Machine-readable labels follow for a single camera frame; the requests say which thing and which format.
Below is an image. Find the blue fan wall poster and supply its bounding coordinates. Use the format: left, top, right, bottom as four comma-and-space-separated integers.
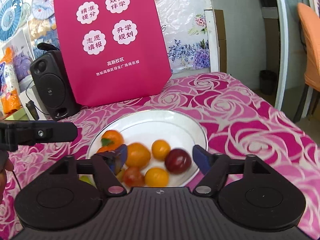
0, 0, 31, 42

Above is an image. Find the large smooth orange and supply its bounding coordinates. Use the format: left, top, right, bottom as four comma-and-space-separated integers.
124, 142, 152, 168

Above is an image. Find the floral plastic sheet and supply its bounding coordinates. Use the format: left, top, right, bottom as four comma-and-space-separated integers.
149, 0, 211, 74

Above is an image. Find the green box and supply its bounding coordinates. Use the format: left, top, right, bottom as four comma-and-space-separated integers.
5, 109, 28, 122

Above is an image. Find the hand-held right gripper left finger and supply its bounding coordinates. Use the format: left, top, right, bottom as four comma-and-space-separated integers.
37, 144, 128, 197

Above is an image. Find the black speaker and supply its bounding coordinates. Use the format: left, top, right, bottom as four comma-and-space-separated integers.
29, 50, 82, 121

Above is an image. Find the person's left hand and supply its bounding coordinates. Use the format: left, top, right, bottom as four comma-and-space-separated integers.
0, 159, 15, 202

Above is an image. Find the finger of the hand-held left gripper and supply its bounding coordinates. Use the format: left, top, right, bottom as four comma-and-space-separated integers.
0, 121, 78, 152

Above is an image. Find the orange chair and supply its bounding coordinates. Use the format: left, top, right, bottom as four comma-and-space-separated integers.
297, 2, 320, 118

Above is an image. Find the green mango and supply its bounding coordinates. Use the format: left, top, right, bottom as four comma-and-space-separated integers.
79, 175, 97, 187

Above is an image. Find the white door frame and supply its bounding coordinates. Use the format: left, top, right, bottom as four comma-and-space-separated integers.
271, 0, 292, 112

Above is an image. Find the blue bedding poster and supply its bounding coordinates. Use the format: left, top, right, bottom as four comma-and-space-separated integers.
27, 17, 60, 58

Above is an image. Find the tangerine with green leaf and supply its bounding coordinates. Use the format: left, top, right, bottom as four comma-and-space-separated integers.
101, 129, 125, 153

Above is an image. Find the dark purple plum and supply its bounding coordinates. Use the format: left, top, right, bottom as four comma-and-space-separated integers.
164, 148, 192, 175

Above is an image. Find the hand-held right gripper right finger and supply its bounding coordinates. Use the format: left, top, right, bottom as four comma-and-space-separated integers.
192, 144, 278, 197

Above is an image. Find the brown cardboard board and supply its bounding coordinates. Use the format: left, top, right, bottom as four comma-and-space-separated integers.
214, 9, 228, 73

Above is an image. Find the purple bedding poster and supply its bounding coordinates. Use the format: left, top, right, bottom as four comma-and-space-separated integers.
12, 52, 33, 85

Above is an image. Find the orange pack of paper cups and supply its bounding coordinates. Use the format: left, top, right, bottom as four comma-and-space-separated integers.
0, 46, 22, 117

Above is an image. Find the umbrella wall poster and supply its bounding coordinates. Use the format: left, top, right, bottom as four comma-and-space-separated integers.
31, 0, 73, 20

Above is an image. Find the white plate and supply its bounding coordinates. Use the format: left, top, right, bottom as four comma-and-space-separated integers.
86, 109, 208, 188

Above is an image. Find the magenta bag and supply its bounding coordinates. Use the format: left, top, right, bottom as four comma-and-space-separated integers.
54, 0, 172, 107

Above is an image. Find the black waste bin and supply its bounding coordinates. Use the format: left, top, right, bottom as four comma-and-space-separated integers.
259, 70, 278, 95

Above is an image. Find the small yellow orange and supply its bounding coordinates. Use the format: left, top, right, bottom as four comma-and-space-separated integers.
151, 139, 172, 161
144, 167, 170, 187

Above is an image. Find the pink rose tablecloth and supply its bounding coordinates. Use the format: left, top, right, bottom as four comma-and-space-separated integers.
0, 71, 320, 240

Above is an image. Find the small red yellow peach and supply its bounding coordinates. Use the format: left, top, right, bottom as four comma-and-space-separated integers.
122, 166, 145, 187

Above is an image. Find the black cable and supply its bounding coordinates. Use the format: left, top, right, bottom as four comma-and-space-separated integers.
24, 83, 53, 117

